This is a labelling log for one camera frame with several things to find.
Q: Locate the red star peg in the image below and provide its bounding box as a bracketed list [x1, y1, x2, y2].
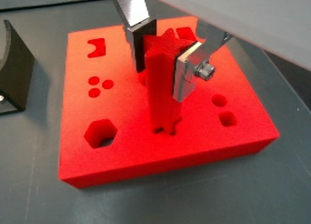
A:
[143, 27, 196, 134]

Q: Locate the red shape sorter block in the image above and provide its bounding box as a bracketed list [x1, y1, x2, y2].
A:
[58, 25, 279, 188]

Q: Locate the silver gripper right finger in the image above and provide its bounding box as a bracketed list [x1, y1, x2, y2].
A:
[172, 21, 232, 102]

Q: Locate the black curved holder stand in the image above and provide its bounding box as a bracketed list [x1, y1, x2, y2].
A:
[0, 20, 34, 116]

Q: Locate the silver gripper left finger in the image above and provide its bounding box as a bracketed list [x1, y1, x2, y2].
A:
[113, 0, 156, 73]

